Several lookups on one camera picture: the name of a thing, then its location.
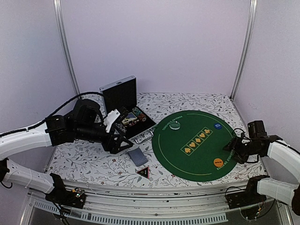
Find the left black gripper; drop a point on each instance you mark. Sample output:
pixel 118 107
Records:
pixel 114 148

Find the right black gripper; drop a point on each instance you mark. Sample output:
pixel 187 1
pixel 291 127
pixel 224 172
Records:
pixel 234 144

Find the orange big blind button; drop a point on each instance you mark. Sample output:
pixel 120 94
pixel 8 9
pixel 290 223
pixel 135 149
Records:
pixel 218 162

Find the blue small blind button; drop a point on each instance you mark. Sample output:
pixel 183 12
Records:
pixel 217 126

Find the clear acrylic dealer button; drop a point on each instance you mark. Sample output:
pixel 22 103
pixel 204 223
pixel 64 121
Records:
pixel 174 125

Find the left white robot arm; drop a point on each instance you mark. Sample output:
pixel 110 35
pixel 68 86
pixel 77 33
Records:
pixel 84 122

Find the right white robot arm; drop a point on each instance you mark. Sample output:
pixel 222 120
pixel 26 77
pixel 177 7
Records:
pixel 260 187

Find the boxed playing card deck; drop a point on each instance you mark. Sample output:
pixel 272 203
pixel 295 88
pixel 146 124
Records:
pixel 129 118

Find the right poker chip stack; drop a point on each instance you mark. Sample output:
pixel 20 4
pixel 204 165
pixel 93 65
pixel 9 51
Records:
pixel 139 114

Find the floral tablecloth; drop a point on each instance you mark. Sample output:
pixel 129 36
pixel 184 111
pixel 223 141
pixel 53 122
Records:
pixel 88 163

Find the red black triangle card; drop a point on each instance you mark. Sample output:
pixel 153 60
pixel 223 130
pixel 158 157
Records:
pixel 144 172

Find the round green poker mat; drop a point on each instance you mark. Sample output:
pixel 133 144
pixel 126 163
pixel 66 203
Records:
pixel 189 152

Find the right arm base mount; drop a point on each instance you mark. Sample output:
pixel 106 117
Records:
pixel 249 203

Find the right aluminium frame post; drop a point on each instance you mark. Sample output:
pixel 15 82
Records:
pixel 244 53

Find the aluminium frame post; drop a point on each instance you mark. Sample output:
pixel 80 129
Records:
pixel 64 43
pixel 244 53

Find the left aluminium frame post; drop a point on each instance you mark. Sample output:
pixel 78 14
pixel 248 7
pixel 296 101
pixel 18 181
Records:
pixel 64 43

